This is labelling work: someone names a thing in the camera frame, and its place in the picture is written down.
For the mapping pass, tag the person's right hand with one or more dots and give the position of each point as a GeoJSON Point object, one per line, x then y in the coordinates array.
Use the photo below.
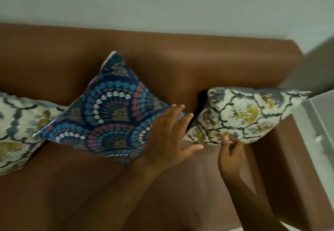
{"type": "Point", "coordinates": [231, 160]}

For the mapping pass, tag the person's left hand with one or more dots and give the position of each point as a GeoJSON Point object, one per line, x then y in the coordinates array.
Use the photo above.
{"type": "Point", "coordinates": [164, 142]}

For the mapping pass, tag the cream floral cushion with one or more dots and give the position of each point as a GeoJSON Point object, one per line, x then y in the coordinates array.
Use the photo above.
{"type": "Point", "coordinates": [18, 129]}
{"type": "Point", "coordinates": [250, 113]}

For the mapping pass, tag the blue fan-patterned cushion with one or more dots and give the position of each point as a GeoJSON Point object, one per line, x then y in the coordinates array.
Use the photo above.
{"type": "Point", "coordinates": [109, 108]}

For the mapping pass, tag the person's left forearm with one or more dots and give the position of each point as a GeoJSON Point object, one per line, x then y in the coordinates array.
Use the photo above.
{"type": "Point", "coordinates": [112, 202]}

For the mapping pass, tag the person's left thumb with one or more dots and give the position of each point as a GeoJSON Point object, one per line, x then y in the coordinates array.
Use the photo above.
{"type": "Point", "coordinates": [192, 151]}

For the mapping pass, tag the brown leather sofa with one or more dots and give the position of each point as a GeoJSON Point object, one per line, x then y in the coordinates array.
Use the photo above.
{"type": "Point", "coordinates": [198, 63]}

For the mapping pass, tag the person's right fingers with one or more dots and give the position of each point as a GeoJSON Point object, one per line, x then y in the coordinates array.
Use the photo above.
{"type": "Point", "coordinates": [232, 146]}

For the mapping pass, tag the person's right forearm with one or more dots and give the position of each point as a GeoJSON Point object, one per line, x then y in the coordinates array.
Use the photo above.
{"type": "Point", "coordinates": [250, 204]}

